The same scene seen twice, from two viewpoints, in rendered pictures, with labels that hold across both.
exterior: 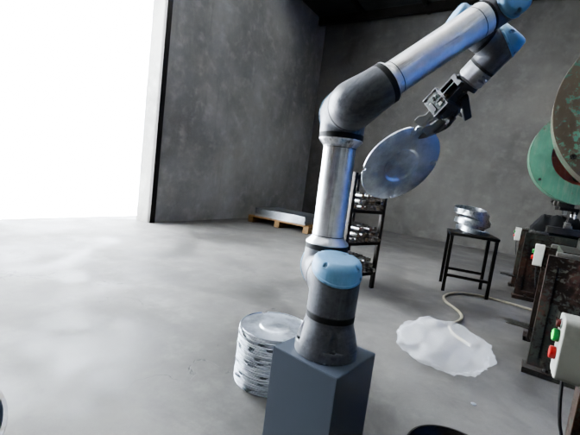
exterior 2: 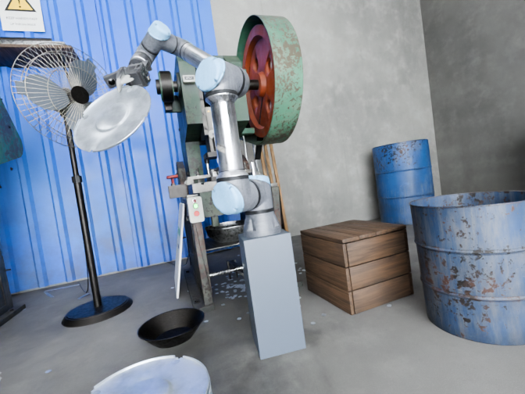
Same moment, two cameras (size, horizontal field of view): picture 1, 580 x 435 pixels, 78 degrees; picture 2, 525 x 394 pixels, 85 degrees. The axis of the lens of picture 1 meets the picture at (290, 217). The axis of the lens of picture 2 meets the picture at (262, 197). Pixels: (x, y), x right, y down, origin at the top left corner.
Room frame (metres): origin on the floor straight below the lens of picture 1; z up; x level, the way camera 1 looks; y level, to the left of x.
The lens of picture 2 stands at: (1.69, 0.63, 0.65)
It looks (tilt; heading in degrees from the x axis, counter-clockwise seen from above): 3 degrees down; 220
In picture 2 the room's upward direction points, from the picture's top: 8 degrees counter-clockwise
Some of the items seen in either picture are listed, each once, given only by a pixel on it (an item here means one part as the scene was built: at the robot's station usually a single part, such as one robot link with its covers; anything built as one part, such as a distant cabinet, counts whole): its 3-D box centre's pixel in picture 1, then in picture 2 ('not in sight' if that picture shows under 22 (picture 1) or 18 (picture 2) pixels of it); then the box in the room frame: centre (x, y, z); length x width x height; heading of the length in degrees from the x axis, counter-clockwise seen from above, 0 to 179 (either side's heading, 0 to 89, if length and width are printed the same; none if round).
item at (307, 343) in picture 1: (328, 330); (260, 220); (0.83, -0.12, 0.50); 0.15 x 0.15 x 0.10
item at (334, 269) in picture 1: (334, 281); (255, 192); (0.84, -0.12, 0.62); 0.13 x 0.12 x 0.14; 6
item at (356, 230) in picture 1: (348, 230); not in sight; (3.01, -0.50, 0.47); 0.46 x 0.43 x 0.95; 39
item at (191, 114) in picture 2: not in sight; (217, 164); (0.30, -0.92, 0.83); 0.79 x 0.43 x 1.34; 59
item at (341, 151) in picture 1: (334, 192); (227, 137); (0.96, -0.11, 0.82); 0.15 x 0.12 x 0.55; 6
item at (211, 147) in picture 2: not in sight; (217, 128); (0.40, -0.76, 1.04); 0.17 x 0.15 x 0.30; 59
